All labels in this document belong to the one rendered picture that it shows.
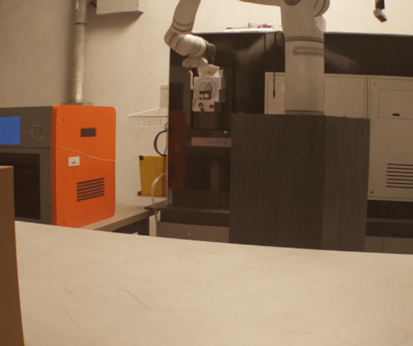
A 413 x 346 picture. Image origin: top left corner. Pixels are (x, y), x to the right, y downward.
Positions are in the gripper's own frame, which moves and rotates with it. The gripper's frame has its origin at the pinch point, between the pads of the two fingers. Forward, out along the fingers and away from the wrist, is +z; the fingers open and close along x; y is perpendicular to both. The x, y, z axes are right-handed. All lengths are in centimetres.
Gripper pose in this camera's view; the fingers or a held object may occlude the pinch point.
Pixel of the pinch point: (211, 58)
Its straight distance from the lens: 217.0
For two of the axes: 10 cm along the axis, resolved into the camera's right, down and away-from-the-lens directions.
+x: -9.5, -0.5, 3.0
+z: 3.1, -0.9, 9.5
